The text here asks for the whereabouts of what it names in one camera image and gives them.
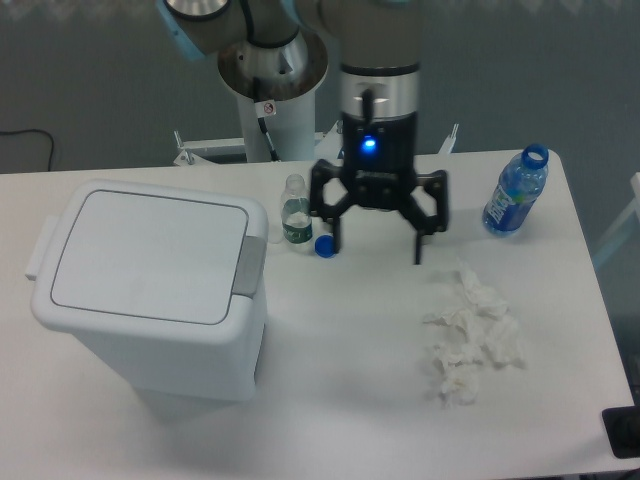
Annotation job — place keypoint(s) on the white trash can lid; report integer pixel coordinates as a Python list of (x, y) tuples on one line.
[(149, 256)]

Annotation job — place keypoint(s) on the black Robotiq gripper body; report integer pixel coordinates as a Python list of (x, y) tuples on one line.
[(377, 170)]

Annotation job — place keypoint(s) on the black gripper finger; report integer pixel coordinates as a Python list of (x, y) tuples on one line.
[(321, 173), (435, 185)]

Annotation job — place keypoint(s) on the crumpled white tissue pile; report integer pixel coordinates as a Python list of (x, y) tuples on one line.
[(480, 331)]

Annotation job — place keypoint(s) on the white chair frame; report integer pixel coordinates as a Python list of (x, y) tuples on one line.
[(623, 227)]

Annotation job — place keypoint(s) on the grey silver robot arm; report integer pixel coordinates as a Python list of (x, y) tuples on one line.
[(379, 50)]

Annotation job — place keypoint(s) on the clear small plastic bottle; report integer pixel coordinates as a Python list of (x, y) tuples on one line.
[(295, 214)]

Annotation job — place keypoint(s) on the black device at edge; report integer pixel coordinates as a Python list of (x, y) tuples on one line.
[(622, 428)]

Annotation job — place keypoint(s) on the white trash can body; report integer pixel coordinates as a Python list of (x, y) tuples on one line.
[(207, 361)]

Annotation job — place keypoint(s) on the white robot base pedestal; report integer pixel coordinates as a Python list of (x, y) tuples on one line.
[(280, 115)]

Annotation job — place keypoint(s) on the blue bottle cap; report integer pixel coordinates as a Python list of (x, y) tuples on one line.
[(324, 246)]

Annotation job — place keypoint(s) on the blue plastic drink bottle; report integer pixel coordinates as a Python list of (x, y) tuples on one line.
[(520, 184)]

